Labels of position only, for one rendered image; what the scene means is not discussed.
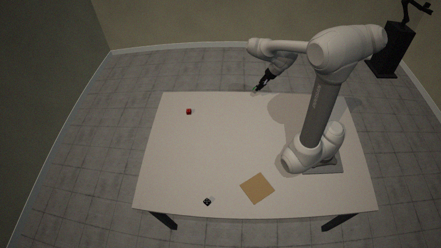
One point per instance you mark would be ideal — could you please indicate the tan mat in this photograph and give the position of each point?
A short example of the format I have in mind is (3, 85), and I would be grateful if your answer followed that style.
(257, 188)

